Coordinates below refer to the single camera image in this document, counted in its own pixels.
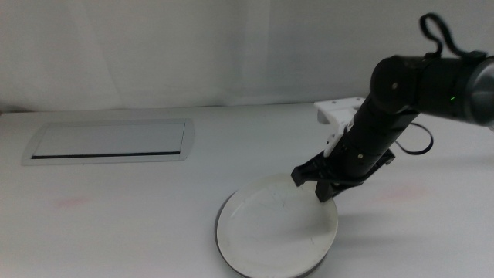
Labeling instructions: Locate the silver table cable hatch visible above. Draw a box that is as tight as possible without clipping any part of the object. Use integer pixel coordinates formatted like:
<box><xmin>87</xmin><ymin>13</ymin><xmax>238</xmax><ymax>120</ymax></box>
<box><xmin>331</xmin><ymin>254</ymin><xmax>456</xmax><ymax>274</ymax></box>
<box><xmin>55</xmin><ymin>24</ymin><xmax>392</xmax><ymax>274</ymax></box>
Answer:
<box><xmin>21</xmin><ymin>118</ymin><xmax>196</xmax><ymax>167</ymax></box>

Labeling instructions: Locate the white shallow bowl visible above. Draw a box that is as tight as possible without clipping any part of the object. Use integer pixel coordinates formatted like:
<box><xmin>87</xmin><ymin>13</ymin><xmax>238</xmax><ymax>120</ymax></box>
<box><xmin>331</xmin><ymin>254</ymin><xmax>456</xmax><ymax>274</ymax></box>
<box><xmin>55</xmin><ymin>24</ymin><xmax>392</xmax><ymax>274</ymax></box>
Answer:
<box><xmin>215</xmin><ymin>173</ymin><xmax>340</xmax><ymax>278</ymax></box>

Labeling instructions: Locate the white backdrop curtain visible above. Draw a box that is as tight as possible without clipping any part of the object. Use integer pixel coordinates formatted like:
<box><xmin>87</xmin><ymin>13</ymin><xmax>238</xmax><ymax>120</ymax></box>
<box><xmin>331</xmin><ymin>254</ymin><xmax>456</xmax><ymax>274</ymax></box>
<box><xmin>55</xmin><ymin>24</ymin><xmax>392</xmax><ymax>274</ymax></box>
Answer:
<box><xmin>0</xmin><ymin>0</ymin><xmax>494</xmax><ymax>114</ymax></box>

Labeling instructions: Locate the grey shallow bowl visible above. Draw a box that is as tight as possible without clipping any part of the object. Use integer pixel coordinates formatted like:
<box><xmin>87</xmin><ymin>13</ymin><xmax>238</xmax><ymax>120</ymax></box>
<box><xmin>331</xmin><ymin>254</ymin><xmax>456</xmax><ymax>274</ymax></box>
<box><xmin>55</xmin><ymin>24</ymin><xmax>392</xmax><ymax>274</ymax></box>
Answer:
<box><xmin>214</xmin><ymin>192</ymin><xmax>329</xmax><ymax>278</ymax></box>

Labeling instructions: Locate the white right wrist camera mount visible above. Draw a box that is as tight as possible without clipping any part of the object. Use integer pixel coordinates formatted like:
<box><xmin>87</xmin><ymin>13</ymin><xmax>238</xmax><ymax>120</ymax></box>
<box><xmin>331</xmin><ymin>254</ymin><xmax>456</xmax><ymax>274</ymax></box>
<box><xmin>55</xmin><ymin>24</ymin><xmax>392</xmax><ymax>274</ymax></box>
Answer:
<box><xmin>313</xmin><ymin>97</ymin><xmax>366</xmax><ymax>158</ymax></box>

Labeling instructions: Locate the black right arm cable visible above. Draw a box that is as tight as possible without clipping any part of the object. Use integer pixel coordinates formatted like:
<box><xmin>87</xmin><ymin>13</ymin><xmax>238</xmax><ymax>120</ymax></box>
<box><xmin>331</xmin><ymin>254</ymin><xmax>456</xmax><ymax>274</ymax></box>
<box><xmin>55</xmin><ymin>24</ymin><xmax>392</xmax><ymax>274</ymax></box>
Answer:
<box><xmin>393</xmin><ymin>12</ymin><xmax>487</xmax><ymax>156</ymax></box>

